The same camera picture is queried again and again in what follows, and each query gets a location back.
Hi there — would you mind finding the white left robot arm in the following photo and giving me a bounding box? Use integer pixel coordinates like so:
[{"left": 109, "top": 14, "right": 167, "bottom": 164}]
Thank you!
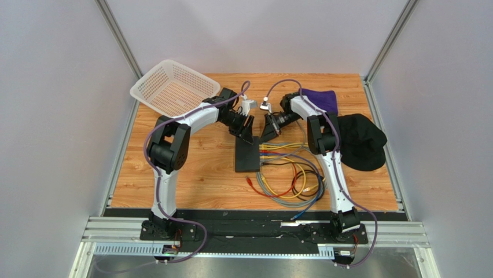
[{"left": 140, "top": 88, "right": 258, "bottom": 240}]

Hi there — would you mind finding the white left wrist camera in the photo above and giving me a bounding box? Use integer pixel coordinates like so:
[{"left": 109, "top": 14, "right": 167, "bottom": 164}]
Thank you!
[{"left": 240, "top": 99, "right": 257, "bottom": 116}]

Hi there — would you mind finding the black cable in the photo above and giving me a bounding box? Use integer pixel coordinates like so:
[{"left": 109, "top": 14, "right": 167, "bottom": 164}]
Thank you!
[{"left": 261, "top": 161, "right": 326, "bottom": 197}]

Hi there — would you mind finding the black network switch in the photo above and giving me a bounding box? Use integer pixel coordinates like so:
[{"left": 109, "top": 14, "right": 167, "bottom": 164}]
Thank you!
[{"left": 234, "top": 136, "right": 260, "bottom": 173}]

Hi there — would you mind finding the purple folded cloth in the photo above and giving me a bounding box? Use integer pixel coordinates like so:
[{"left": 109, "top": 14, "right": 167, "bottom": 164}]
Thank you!
[{"left": 301, "top": 88, "right": 339, "bottom": 115}]

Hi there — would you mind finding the red ethernet cable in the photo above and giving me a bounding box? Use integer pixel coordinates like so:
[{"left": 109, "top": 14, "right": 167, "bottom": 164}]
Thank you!
[{"left": 245, "top": 150, "right": 299, "bottom": 198}]

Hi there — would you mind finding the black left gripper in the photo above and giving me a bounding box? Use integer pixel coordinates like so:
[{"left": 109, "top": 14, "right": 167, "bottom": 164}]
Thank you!
[{"left": 220, "top": 112, "right": 255, "bottom": 145}]

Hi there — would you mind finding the blue ethernet cable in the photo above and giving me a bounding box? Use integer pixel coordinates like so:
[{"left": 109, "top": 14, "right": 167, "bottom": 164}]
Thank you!
[{"left": 260, "top": 152, "right": 325, "bottom": 221}]

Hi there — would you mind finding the white plastic basket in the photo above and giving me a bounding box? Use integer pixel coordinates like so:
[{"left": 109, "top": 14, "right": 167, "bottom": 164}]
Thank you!
[{"left": 130, "top": 60, "right": 220, "bottom": 118}]

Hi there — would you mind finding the yellow ethernet cable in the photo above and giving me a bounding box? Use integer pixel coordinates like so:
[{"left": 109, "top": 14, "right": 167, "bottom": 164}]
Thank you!
[{"left": 259, "top": 142, "right": 326, "bottom": 200}]

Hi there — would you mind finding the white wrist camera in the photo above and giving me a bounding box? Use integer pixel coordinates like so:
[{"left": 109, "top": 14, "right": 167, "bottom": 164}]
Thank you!
[
  {"left": 240, "top": 99, "right": 257, "bottom": 116},
  {"left": 259, "top": 97, "right": 272, "bottom": 114}
]

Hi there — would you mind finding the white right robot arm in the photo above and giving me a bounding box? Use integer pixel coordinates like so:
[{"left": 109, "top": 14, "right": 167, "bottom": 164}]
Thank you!
[{"left": 260, "top": 92, "right": 361, "bottom": 242}]

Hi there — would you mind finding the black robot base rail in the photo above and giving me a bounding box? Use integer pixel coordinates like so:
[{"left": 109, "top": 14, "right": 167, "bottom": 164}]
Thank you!
[{"left": 102, "top": 208, "right": 409, "bottom": 255}]

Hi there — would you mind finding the black bucket hat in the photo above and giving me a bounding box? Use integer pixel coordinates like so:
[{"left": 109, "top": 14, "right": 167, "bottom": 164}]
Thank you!
[{"left": 337, "top": 114, "right": 388, "bottom": 171}]

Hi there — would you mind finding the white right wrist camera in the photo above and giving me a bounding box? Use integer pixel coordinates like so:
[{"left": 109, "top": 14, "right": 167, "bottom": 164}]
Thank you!
[{"left": 259, "top": 97, "right": 272, "bottom": 114}]

